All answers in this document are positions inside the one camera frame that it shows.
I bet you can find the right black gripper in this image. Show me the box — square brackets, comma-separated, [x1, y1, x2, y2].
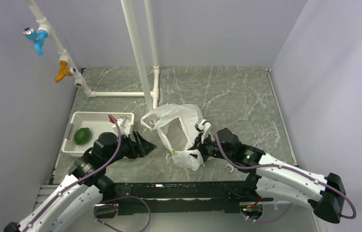
[186, 131, 234, 163]

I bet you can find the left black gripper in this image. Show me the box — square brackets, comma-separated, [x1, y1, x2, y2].
[104, 130, 156, 165]

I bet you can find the white plastic bag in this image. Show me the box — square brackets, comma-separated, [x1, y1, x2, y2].
[140, 103, 204, 171]

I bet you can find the green fake fruit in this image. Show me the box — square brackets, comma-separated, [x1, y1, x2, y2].
[74, 128, 92, 145]

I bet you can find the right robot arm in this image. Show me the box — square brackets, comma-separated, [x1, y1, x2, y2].
[188, 128, 346, 224]

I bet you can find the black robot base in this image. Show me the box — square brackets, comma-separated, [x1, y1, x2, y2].
[99, 181, 272, 216]

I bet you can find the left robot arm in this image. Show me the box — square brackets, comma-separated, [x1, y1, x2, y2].
[4, 131, 156, 232]

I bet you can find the silver wrench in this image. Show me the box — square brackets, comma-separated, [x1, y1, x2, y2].
[224, 163, 235, 174]

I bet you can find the white plastic basket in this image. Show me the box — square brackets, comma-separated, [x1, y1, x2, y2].
[61, 112, 135, 157]

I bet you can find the orange valve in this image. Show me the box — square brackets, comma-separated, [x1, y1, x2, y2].
[55, 60, 76, 83]

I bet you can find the blue valve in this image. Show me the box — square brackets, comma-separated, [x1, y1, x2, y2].
[23, 27, 48, 56]

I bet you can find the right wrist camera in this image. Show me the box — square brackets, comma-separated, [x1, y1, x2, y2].
[195, 118, 212, 144]

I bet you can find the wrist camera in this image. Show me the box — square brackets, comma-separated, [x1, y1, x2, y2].
[195, 118, 212, 144]
[108, 115, 133, 137]

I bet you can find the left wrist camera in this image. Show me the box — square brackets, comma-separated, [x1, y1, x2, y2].
[108, 115, 133, 137]

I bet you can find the white PVC pipe frame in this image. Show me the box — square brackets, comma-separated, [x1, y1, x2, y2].
[26, 0, 160, 111]

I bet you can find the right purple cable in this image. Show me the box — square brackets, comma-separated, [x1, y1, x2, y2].
[205, 120, 357, 220]

